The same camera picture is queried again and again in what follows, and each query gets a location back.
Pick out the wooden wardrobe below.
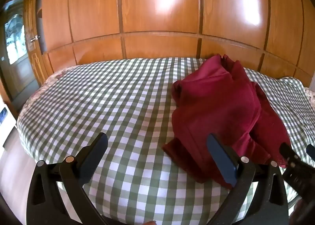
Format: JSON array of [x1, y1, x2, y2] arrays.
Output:
[[36, 0, 315, 85]]

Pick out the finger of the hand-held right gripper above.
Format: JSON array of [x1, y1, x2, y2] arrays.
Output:
[[280, 142, 302, 167], [306, 144, 315, 161]]

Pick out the dark red garment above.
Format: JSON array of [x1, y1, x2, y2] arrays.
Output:
[[162, 54, 292, 188]]

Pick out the green white checkered bed sheet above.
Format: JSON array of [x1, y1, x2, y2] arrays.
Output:
[[17, 57, 315, 225]]

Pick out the white appliance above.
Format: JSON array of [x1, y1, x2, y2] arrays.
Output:
[[0, 102, 18, 149]]

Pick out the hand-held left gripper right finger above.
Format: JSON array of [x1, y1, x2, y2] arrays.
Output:
[[206, 133, 288, 225]]

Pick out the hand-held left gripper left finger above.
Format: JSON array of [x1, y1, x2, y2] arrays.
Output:
[[26, 132, 109, 225]]

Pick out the wooden door with glass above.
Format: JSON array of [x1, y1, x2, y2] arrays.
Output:
[[0, 0, 48, 111]]

